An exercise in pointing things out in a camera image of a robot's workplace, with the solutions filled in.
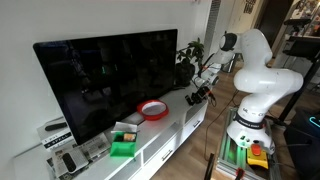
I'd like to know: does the yellow emergency stop box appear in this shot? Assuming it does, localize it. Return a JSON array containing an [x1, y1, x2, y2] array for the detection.
[[246, 140, 270, 170]]

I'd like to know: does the black desk frame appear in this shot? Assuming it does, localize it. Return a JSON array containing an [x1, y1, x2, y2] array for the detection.
[[277, 17, 320, 123]]

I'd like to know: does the metal robot base platform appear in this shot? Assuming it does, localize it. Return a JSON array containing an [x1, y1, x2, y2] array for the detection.
[[215, 106, 283, 180]]

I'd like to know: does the black remote control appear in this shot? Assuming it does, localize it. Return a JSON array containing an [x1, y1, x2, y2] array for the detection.
[[184, 94, 195, 107]]

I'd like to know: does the white tv stand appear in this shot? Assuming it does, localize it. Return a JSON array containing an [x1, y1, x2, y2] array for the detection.
[[13, 81, 210, 180]]

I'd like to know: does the long black remote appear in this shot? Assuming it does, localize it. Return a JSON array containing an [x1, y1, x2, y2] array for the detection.
[[44, 121, 68, 132]]

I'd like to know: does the white booklet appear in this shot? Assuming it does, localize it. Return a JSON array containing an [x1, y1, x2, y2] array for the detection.
[[51, 146, 90, 178]]

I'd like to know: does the small black remote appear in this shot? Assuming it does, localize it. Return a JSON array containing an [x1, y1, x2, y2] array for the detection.
[[61, 152, 78, 174]]

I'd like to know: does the potted green plant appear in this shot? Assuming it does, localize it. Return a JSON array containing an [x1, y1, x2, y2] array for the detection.
[[174, 37, 206, 89]]

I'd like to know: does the green box with white lid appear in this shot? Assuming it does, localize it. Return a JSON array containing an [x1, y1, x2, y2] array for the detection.
[[109, 121, 140, 159]]

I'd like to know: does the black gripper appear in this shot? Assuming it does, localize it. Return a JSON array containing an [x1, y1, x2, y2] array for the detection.
[[191, 87, 212, 105]]

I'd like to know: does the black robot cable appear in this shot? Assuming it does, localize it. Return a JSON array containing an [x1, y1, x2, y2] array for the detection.
[[197, 53, 242, 162]]

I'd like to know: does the red bowl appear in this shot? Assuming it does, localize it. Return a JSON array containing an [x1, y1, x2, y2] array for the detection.
[[136, 99, 170, 122]]

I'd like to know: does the black flat screen television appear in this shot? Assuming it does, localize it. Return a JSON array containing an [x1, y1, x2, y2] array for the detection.
[[32, 28, 179, 146]]

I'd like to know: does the white labelled box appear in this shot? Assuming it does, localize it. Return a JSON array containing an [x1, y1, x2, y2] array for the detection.
[[36, 116, 74, 152]]

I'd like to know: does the newspaper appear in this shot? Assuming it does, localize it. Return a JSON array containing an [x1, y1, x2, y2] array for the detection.
[[45, 132, 112, 178]]

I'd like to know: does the black case with cyan light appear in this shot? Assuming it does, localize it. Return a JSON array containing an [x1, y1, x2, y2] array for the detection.
[[283, 106, 320, 180]]

